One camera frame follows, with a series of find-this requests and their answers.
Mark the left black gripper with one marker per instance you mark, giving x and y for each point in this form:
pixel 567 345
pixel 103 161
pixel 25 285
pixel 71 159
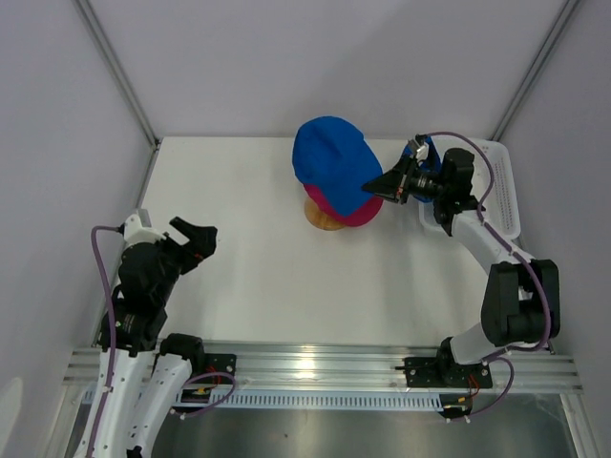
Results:
pixel 200 245

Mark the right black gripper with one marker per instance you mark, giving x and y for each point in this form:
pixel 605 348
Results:
pixel 388 184

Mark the blue cap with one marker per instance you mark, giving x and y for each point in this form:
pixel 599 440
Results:
pixel 432 157
pixel 331 154

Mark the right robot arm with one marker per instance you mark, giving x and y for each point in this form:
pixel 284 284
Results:
pixel 520 308

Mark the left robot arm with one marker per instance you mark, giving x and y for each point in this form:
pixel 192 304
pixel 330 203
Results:
pixel 139 373

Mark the wooden hat stand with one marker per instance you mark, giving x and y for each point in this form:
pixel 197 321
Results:
pixel 319 219

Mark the white plastic basket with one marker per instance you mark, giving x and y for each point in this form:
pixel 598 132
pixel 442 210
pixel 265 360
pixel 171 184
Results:
pixel 501 203

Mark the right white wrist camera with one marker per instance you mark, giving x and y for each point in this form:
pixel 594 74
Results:
pixel 418 148

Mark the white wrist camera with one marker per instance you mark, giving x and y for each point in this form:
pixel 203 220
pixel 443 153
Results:
pixel 418 148
pixel 137 228

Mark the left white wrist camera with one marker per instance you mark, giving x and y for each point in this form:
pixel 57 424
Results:
pixel 137 228

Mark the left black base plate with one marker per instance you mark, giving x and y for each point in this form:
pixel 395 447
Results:
pixel 220 363

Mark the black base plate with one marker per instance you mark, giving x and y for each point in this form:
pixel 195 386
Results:
pixel 433 372
pixel 220 363

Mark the aluminium mounting rail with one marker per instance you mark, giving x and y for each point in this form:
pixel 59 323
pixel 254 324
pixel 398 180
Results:
pixel 327 367

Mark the white slotted cable duct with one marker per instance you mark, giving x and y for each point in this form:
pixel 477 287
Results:
pixel 333 400

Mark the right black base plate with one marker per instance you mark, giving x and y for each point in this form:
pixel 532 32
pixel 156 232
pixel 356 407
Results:
pixel 433 372

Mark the left frame post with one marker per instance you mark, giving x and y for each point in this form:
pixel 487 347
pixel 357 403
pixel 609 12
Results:
pixel 115 69

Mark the frame post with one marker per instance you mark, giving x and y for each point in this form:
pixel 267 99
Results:
pixel 560 25
pixel 115 69

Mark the right frame post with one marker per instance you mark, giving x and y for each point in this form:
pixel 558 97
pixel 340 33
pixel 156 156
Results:
pixel 560 25

